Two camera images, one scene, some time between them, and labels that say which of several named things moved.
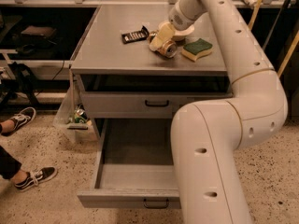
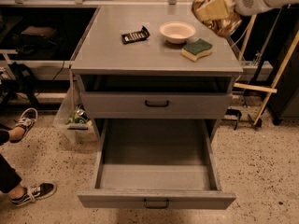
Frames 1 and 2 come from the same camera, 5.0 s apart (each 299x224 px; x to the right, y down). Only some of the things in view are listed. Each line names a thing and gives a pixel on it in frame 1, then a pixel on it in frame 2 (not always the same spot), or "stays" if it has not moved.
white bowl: [179, 34] stays
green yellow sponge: [193, 50] stays
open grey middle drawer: [134, 167] stays
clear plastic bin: [74, 115] stays
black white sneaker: [36, 178] -> [34, 193]
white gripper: [181, 20] -> [246, 0]
